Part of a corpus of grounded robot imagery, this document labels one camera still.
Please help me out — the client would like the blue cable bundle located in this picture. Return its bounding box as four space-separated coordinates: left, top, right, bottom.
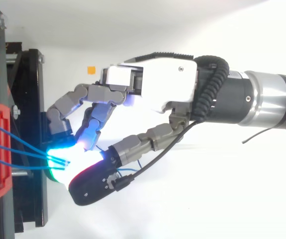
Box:
0 120 71 172

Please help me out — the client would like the thin black cable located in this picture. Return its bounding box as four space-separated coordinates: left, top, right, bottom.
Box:
114 119 201 192

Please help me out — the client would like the black stand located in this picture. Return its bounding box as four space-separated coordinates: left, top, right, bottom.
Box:
0 0 49 239

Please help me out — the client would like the black coiled cable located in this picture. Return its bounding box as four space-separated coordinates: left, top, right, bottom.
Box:
191 55 230 123

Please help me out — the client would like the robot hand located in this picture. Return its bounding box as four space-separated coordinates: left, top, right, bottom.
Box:
45 51 198 207

